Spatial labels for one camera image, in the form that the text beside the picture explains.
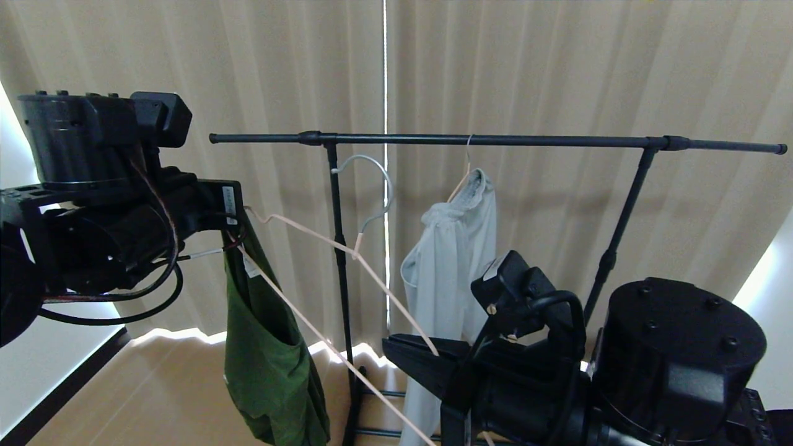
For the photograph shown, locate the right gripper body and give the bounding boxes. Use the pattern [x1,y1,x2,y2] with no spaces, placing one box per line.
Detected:
[440,355,597,446]

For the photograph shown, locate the green garment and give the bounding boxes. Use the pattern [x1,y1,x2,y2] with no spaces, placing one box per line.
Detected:
[223,229,331,446]

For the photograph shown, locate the pink clothes hanger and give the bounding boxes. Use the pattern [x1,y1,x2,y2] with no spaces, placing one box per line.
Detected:
[447,135,475,202]
[237,154,496,446]

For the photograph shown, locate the beige curtain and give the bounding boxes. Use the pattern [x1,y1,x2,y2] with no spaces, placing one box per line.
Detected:
[0,0,793,372]

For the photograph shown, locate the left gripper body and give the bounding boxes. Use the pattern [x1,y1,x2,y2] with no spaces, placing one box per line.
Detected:
[43,180,246,294]

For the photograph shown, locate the black clothes rack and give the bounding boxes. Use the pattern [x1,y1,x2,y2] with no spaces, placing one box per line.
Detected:
[209,131,789,446]

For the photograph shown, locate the pale grey shorts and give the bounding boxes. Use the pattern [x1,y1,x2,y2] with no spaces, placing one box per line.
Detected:
[400,168,498,446]

